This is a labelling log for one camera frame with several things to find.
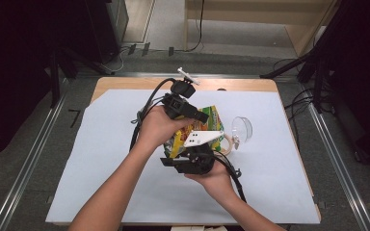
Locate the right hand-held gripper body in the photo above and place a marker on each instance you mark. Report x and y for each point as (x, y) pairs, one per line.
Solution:
(199, 160)

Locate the black metal stand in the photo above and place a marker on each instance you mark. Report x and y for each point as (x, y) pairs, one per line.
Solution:
(314, 54)
(55, 77)

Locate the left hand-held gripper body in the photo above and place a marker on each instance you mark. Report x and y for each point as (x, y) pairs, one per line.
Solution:
(176, 102)

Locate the person's right hand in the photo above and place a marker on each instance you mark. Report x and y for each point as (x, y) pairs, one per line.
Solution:
(216, 183)

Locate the black cabinet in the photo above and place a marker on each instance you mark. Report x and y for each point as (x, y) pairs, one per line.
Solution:
(106, 25)

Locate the metal floor rail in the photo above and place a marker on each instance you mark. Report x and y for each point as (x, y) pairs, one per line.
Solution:
(29, 163)
(337, 160)

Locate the light wooden shelf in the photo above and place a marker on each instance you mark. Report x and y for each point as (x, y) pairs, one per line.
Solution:
(253, 12)

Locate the person's left hand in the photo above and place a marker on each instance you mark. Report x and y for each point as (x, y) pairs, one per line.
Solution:
(157, 131)

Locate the yellow green refill pouch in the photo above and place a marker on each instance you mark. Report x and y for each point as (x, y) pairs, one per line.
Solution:
(213, 118)

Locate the dark curtain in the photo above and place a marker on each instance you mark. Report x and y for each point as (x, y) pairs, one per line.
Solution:
(13, 64)
(366, 80)

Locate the white paper sheet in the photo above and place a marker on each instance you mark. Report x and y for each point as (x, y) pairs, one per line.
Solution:
(269, 176)

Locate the clear glass cup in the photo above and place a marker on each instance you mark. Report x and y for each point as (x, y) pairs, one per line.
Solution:
(242, 128)

